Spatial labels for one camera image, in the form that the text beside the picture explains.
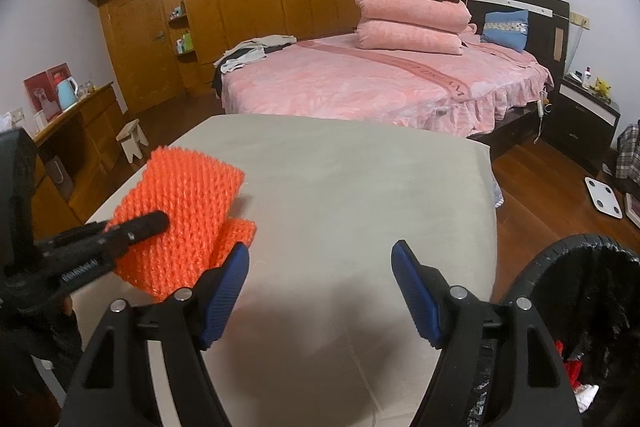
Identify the white stool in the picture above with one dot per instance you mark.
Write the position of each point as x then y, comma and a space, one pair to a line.
132, 139

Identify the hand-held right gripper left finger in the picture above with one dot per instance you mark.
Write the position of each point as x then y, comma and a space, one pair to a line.
225, 297

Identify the large pink pillow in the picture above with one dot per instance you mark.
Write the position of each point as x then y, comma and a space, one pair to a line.
410, 12

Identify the pile of clothes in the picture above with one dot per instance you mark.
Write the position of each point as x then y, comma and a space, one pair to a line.
255, 49

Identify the dark headboard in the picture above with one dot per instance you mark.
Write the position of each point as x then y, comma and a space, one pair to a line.
550, 32

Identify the pink bathroom scale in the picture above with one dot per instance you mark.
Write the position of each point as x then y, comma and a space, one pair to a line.
634, 209

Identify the red plastic bag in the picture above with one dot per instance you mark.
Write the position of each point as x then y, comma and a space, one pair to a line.
572, 367

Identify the white bottle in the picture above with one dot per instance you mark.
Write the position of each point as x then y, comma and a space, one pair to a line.
586, 78

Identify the flat pink pillow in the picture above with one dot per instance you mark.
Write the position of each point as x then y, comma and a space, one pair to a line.
405, 38

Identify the yellow toy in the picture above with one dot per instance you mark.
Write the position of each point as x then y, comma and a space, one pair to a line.
603, 88

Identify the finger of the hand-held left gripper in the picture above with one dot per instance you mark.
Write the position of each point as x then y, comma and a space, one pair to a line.
150, 221

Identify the plaid bag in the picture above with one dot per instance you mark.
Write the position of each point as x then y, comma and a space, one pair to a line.
630, 152

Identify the wooden desk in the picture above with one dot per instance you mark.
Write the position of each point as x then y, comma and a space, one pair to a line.
95, 127

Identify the pink bed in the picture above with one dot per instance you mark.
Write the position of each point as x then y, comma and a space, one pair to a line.
360, 92

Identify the white crumpled paper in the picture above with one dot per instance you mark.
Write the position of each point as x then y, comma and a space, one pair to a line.
586, 398

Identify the blue pillow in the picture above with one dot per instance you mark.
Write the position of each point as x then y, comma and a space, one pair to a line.
505, 31

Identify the blue kettle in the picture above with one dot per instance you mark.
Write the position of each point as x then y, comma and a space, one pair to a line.
67, 93

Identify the black trash bin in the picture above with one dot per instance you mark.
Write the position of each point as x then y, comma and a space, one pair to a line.
600, 287

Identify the red gift box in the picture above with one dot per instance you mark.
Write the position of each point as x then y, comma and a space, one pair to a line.
42, 97

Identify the white bathroom scale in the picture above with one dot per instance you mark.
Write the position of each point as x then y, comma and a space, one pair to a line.
605, 197

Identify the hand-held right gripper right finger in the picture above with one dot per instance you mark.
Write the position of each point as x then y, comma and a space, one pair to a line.
415, 297

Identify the dark nightstand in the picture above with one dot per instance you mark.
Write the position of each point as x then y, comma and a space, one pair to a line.
580, 127

